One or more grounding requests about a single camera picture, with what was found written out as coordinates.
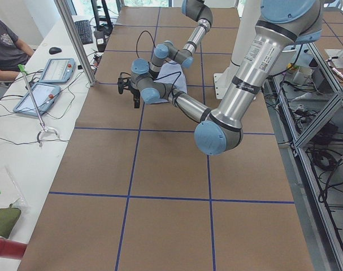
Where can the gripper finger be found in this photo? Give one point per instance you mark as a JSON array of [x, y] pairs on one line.
[[136, 102]]

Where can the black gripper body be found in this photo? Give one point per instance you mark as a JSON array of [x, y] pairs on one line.
[[135, 96]]

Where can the blue striped button-up shirt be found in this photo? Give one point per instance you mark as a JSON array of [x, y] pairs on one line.
[[172, 73]]

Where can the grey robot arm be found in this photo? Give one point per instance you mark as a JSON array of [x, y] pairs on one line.
[[281, 24], [182, 54]]

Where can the far blue teach pendant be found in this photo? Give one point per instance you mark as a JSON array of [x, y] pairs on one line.
[[58, 70]]

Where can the blue teach pendant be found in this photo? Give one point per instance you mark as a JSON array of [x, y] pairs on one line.
[[45, 96], [58, 70]]

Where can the black keyboard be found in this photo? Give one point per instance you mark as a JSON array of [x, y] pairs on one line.
[[84, 31]]

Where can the black computer mouse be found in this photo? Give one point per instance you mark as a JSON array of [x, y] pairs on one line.
[[54, 50]]

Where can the near blue teach pendant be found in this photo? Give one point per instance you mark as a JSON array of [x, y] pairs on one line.
[[45, 96]]

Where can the reacher grabber stick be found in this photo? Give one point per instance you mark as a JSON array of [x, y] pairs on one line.
[[45, 129]]

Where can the seated person grey shirt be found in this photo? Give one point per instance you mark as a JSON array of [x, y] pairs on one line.
[[13, 51]]

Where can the white plastic bag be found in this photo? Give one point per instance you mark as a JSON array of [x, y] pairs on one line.
[[10, 192]]

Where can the olive green pouch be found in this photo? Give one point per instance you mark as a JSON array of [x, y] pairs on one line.
[[8, 218]]

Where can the red fire extinguisher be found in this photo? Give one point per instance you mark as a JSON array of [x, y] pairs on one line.
[[11, 249]]

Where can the aluminium frame post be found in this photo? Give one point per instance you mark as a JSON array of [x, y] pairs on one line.
[[67, 19]]

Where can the aluminium frame rail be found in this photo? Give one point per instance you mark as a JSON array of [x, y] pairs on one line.
[[308, 119]]

